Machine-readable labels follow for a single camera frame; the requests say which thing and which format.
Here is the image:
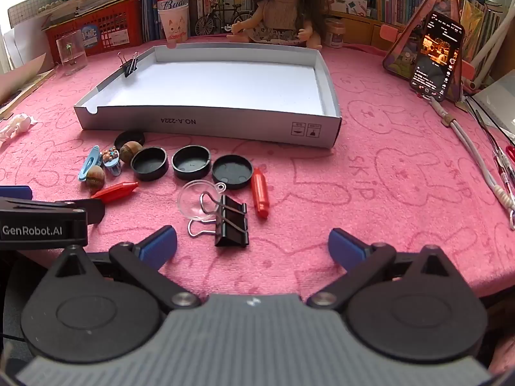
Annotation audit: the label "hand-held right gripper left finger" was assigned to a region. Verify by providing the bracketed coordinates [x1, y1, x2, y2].
[42, 225, 202, 313]

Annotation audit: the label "white braided cable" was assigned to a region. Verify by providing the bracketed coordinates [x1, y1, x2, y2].
[428, 98, 515, 230]

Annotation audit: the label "white paper sheet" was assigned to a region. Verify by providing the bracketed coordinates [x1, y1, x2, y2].
[4, 16, 53, 73]

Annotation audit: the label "red crayon-shaped toy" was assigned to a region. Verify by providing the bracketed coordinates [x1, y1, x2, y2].
[250, 168, 270, 220]
[90, 182, 139, 201]

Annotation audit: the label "grey plastic folder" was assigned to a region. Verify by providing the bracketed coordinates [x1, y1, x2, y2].
[469, 70, 515, 129]

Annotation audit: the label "white bead string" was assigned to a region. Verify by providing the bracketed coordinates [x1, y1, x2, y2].
[36, 0, 69, 14]

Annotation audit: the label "large red plastic basket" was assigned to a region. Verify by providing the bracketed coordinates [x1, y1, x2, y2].
[42, 0, 145, 56]

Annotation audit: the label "small clear jar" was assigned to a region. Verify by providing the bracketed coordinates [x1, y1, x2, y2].
[325, 18, 347, 48]

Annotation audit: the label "white cat paper cup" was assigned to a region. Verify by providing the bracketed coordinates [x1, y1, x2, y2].
[158, 2, 190, 43]

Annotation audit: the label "tan cardboard box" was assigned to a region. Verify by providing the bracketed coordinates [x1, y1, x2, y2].
[322, 10, 403, 47]

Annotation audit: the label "white cardboard box tray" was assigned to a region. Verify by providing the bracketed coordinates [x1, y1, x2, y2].
[73, 44, 342, 149]

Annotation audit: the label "black smartphone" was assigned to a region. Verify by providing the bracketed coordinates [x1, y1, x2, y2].
[409, 11, 465, 102]

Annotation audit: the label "plain blue hair clip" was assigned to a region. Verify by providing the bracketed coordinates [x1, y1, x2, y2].
[78, 145, 102, 182]

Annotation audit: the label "brown acorn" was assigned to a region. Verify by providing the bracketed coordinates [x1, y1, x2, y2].
[86, 165, 106, 189]
[119, 141, 144, 165]

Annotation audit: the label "crumpled white tissue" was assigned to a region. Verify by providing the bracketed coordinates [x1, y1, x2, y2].
[0, 115, 33, 142]

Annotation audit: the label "black miniature bicycle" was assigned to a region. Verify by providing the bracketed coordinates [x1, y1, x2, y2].
[195, 2, 258, 37]

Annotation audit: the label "pink phone stand case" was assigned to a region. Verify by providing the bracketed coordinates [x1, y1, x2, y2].
[382, 0, 477, 103]

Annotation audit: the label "clear small dish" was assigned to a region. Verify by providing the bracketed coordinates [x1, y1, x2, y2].
[177, 180, 227, 222]

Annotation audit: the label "large black binder clip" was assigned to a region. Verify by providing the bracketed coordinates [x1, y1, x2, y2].
[187, 193, 249, 248]

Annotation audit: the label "black round plastic cap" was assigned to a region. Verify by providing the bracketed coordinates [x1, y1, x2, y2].
[114, 129, 146, 149]
[130, 147, 169, 181]
[172, 145, 211, 181]
[212, 155, 254, 190]

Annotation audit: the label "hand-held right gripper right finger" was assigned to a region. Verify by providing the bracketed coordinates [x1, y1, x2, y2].
[306, 227, 464, 311]

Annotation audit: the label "clear glass cup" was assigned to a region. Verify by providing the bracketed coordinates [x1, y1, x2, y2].
[56, 30, 88, 76]

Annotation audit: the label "long-haired baby doll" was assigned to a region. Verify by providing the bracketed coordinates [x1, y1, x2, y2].
[226, 0, 323, 51]

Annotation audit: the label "tan paperback book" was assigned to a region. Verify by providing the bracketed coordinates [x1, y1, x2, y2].
[0, 54, 55, 113]

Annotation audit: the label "white plastic tubes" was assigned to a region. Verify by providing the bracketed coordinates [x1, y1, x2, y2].
[471, 0, 515, 89]

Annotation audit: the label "small black binder clip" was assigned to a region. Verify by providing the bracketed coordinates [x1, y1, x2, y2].
[118, 51, 139, 78]

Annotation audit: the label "pink printed table cloth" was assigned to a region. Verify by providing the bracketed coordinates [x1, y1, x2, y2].
[0, 34, 515, 302]

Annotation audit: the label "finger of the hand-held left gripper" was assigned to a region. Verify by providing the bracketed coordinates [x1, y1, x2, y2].
[0, 197, 106, 226]
[0, 186, 33, 201]

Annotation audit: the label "blue dish with toy food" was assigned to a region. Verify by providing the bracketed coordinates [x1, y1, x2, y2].
[100, 148, 122, 176]

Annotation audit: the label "thin black and red pens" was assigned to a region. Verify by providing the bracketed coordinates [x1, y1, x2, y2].
[467, 96, 515, 194]

